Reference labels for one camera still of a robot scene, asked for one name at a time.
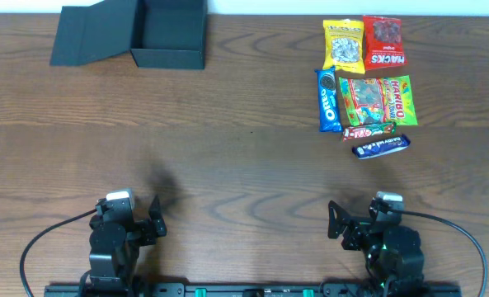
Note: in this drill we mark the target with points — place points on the green Haribo gummy bag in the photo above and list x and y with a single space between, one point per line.
378 100

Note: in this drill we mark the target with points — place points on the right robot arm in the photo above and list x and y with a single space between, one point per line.
392 252

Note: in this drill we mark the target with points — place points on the blue Dairy Milk chocolate bar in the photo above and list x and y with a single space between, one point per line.
381 147

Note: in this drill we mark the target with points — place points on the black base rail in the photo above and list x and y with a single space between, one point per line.
180 290

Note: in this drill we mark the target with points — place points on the black gift box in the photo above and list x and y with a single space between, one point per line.
157 33

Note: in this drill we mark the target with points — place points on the yellow seeds snack bag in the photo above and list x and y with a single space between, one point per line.
344 45

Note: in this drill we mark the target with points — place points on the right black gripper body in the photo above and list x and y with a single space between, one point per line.
347 232

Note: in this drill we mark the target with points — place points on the red KitKat chocolate bar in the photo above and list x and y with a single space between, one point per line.
364 131

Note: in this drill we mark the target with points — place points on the red Hacks candy bag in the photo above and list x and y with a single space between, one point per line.
383 41

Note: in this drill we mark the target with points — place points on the blue Oreo cookie pack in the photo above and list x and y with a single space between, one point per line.
329 114

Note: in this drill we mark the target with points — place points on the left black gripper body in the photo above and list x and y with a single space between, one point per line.
150 228

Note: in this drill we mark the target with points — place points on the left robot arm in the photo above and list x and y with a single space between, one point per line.
115 242

